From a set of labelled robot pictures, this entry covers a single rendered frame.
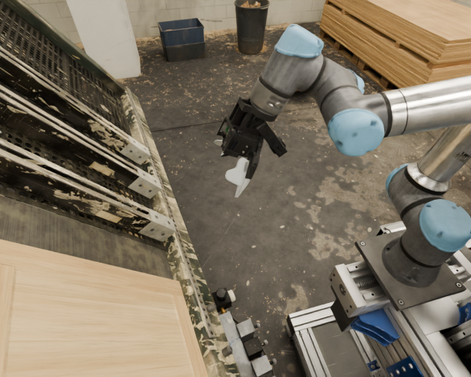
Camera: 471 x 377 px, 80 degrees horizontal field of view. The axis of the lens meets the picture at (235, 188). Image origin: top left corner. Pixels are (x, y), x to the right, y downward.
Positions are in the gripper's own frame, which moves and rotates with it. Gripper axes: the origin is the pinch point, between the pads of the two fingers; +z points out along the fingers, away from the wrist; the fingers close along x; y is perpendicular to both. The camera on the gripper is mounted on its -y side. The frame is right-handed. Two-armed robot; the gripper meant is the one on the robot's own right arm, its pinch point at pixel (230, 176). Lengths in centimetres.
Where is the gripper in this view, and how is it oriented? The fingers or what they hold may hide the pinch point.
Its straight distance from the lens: 71.1
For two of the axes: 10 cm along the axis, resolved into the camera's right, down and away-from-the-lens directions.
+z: -4.5, 6.8, 5.8
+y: -8.6, -1.5, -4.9
